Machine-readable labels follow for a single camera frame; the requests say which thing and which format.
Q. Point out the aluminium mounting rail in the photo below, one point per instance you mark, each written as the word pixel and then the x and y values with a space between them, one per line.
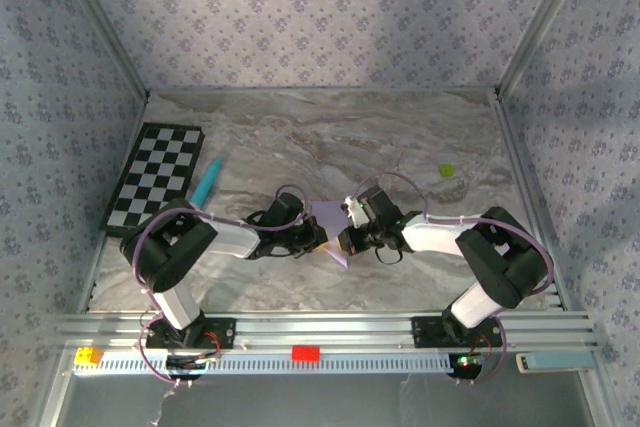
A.
pixel 325 329

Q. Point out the teal pen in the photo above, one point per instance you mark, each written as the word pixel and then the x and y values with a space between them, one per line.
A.
pixel 207 179

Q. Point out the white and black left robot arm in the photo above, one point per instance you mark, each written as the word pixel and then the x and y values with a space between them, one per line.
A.
pixel 235 239

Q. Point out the aluminium frame bar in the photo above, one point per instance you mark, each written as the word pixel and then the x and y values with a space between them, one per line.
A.
pixel 540 22
pixel 108 22
pixel 325 90
pixel 94 277
pixel 515 147

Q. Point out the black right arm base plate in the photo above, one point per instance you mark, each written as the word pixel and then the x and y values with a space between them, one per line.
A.
pixel 425 332

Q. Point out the lavender paper sheet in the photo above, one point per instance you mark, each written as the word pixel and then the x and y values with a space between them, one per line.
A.
pixel 330 214

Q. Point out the red block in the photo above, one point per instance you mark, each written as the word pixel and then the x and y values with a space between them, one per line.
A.
pixel 306 353

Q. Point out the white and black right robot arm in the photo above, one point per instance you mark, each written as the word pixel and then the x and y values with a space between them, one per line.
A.
pixel 430 237

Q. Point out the grey blue box device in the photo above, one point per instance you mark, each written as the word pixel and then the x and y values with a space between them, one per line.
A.
pixel 560 362

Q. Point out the black circuit board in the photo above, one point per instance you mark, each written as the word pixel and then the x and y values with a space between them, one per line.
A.
pixel 187 362
pixel 467 364

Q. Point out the black and white checkerboard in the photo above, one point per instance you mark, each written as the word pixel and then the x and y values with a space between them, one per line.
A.
pixel 150 172

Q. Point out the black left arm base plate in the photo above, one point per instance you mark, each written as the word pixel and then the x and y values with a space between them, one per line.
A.
pixel 225 334

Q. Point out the yellow block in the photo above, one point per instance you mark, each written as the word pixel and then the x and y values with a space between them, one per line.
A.
pixel 87 356

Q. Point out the small green disc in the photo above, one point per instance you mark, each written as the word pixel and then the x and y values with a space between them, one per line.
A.
pixel 447 170

